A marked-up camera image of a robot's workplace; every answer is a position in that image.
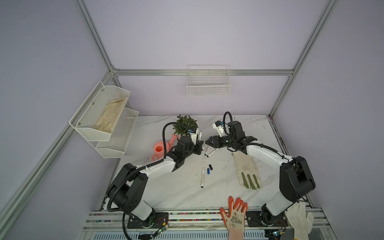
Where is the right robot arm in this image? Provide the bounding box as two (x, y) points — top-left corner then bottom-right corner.
(206, 121), (316, 226)

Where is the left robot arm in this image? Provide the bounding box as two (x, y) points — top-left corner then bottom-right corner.
(106, 136), (203, 222)

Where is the potted green plant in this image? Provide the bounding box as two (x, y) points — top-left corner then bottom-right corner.
(173, 115), (198, 137)

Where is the pink watering can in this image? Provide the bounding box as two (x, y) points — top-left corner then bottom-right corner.
(152, 135), (178, 162)

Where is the beige green-fingered glove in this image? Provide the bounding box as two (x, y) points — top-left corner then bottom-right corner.
(232, 151), (264, 190)

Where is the lower white mesh shelf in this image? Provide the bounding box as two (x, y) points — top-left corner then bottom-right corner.
(94, 108), (139, 159)

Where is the white mesh shelf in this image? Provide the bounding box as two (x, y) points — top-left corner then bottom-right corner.
(94, 108), (139, 159)
(69, 82), (130, 142)

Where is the beige glove in shelf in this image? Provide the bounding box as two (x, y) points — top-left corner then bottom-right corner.
(94, 97), (128, 134)

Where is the orange palm work glove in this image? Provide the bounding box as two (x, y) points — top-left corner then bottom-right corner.
(220, 196), (248, 240)

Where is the upper white mesh shelf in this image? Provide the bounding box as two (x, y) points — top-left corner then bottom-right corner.
(69, 82), (130, 142)

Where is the white cotton glove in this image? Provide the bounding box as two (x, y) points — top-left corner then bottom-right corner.
(285, 202), (315, 240)

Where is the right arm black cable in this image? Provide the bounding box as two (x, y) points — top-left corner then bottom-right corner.
(222, 111), (310, 208)

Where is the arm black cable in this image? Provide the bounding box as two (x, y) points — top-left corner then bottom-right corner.
(106, 121), (193, 240)
(222, 111), (310, 208)

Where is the white wire wall basket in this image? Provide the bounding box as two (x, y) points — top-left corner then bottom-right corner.
(187, 65), (232, 97)

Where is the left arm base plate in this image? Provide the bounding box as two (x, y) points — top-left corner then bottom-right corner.
(125, 212), (169, 229)

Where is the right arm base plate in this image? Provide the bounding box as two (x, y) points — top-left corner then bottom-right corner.
(246, 211), (287, 228)

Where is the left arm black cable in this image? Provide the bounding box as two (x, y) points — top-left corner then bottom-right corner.
(106, 121), (193, 240)

